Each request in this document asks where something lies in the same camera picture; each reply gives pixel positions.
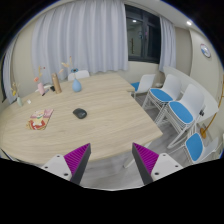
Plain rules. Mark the white curtain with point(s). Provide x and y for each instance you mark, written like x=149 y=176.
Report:
x=85 y=34
x=168 y=44

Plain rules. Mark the white blue chair far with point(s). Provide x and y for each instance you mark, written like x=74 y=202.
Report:
x=143 y=85

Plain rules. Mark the small black object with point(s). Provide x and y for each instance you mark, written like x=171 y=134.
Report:
x=52 y=88

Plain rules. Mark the white curtain right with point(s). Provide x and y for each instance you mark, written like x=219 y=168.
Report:
x=168 y=44

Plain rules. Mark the green vase with flowers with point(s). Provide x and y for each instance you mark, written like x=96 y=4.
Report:
x=15 y=93

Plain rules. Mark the white blue chair nearest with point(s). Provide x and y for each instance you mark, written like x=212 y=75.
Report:
x=196 y=150

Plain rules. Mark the dark window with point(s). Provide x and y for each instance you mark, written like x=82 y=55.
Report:
x=144 y=35

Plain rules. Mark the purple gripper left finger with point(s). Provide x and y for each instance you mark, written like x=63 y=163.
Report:
x=71 y=166

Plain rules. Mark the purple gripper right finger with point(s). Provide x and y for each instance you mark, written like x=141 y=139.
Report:
x=153 y=166

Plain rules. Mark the red illustrated booklet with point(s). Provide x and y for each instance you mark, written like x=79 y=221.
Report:
x=39 y=119

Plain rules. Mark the light blue vase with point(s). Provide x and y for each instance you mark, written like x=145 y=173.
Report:
x=76 y=85

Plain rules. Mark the white curtain centre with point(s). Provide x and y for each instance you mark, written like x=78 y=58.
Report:
x=85 y=34

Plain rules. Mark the pink vase with flowers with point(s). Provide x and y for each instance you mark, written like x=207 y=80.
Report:
x=38 y=81

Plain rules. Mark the wooden table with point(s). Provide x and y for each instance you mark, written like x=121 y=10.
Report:
x=113 y=123

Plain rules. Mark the white blue chair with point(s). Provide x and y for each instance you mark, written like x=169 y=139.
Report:
x=196 y=150
x=159 y=97
x=182 y=114
x=143 y=85

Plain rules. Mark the round wall clock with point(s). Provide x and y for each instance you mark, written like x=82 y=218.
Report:
x=205 y=50

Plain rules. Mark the white chair behind table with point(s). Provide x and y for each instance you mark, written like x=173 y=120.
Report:
x=78 y=75

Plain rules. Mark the black computer mouse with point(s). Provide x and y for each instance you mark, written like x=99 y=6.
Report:
x=80 y=113

